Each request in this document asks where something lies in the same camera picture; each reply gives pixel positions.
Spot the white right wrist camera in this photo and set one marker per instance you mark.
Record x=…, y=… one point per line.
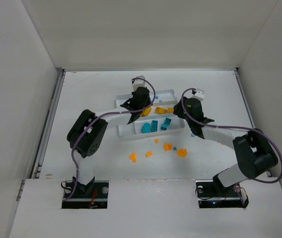
x=198, y=94

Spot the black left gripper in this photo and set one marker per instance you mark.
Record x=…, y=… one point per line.
x=136, y=106

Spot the orange round lego piece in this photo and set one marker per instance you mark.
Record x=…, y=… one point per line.
x=168, y=147

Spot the yellow long duplo brick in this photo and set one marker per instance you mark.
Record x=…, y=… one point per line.
x=160, y=110

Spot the yellow small duplo brick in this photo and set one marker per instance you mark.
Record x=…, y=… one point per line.
x=170, y=110

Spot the white divided plastic tray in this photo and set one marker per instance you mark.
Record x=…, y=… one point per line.
x=133, y=130

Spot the orange half-round lego piece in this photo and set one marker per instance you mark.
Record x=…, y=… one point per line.
x=182, y=153

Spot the orange small lego plates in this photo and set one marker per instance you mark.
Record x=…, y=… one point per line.
x=133, y=157

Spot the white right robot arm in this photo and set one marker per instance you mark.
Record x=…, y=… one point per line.
x=254, y=154

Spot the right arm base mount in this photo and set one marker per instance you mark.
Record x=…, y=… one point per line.
x=232, y=197

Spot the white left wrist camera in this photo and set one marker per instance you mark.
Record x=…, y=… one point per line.
x=138, y=82

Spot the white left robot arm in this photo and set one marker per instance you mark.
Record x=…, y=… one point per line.
x=86, y=134

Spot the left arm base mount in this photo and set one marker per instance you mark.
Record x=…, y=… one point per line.
x=94, y=195

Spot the teal long duplo brick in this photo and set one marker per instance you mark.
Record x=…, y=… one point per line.
x=154, y=126

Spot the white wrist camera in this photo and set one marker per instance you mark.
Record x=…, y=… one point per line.
x=198, y=94
x=138, y=82

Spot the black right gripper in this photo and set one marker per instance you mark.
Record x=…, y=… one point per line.
x=179, y=109

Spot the teal rounded duplo block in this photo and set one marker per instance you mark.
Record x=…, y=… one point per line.
x=146, y=128

